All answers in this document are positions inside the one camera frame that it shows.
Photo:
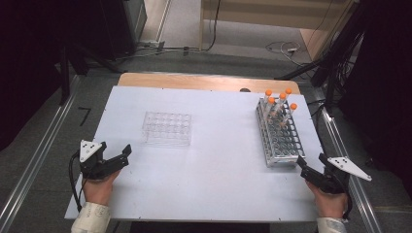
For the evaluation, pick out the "metal test tube rack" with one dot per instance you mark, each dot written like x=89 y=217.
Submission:
x=286 y=145

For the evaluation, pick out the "person's left hand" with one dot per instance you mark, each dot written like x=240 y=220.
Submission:
x=98 y=191

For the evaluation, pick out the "white board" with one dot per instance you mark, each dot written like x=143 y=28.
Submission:
x=210 y=174

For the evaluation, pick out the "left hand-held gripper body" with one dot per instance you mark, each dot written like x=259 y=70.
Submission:
x=92 y=166

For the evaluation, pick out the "clear plastic well plate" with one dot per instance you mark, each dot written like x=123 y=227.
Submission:
x=166 y=129

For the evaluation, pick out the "person's right hand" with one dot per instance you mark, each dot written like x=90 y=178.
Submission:
x=330 y=205

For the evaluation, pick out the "power strip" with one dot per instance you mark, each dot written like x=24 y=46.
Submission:
x=152 y=44

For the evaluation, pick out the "metal floor rail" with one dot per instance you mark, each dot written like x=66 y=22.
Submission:
x=35 y=161
x=356 y=194

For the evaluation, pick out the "wooden table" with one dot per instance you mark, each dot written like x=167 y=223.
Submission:
x=194 y=81

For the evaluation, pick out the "black cabinet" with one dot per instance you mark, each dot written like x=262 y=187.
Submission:
x=120 y=26

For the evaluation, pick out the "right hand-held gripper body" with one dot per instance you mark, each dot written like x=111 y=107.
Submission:
x=335 y=181

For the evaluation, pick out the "wooden shelf unit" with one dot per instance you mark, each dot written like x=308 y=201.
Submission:
x=259 y=13

